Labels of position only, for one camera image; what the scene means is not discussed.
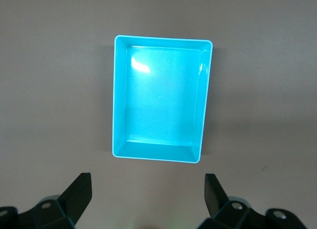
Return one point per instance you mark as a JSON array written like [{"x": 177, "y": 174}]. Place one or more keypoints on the blue plastic box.
[{"x": 161, "y": 97}]

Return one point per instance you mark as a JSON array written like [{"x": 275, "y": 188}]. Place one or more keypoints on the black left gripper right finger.
[{"x": 230, "y": 214}]

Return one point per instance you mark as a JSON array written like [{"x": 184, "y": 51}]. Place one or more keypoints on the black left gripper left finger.
[{"x": 62, "y": 211}]

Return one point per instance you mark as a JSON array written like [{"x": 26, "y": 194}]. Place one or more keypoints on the brown table cover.
[{"x": 49, "y": 90}]

